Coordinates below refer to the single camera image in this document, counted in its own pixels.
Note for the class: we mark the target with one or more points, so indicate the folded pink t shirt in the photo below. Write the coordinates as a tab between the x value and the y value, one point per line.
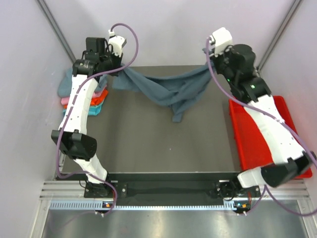
65	100

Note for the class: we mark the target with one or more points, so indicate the slate blue t shirt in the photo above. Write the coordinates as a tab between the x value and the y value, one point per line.
178	92

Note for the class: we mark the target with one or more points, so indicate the folded grey-blue t shirt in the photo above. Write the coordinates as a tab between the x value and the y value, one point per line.
65	86

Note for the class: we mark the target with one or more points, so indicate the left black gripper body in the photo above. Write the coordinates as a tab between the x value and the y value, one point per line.
110	60

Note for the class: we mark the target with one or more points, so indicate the red plastic bin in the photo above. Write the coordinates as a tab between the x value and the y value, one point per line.
252	148

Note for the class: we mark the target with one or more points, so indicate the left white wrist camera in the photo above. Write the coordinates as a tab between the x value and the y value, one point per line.
116	43

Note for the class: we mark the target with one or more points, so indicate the grey slotted cable duct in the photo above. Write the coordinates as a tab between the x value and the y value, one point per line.
100	205

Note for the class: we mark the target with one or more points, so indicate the left corner aluminium post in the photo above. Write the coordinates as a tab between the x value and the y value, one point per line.
46	11

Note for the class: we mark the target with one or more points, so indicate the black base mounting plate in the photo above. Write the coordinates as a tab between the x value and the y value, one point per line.
212	189

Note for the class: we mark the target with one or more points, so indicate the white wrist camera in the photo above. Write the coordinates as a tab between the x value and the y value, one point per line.
116	43
220	39

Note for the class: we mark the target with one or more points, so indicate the corner aluminium post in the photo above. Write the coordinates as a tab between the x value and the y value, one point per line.
46	11
279	33

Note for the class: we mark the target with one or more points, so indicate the right corner aluminium post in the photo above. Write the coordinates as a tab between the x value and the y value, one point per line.
279	33

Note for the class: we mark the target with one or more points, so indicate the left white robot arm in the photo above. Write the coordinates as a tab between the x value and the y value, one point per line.
71	138

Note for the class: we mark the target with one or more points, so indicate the folded orange t shirt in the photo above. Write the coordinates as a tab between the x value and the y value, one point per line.
99	98

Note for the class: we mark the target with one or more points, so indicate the aluminium frame rail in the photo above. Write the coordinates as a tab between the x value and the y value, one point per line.
71	190

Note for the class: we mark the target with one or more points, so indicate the folded turquoise t shirt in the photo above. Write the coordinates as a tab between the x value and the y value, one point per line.
93	110

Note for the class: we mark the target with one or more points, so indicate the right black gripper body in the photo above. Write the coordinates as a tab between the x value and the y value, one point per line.
220	63

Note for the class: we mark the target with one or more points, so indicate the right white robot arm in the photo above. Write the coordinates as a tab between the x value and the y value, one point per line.
290	159

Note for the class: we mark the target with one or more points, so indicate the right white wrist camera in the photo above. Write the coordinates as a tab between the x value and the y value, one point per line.
220	39

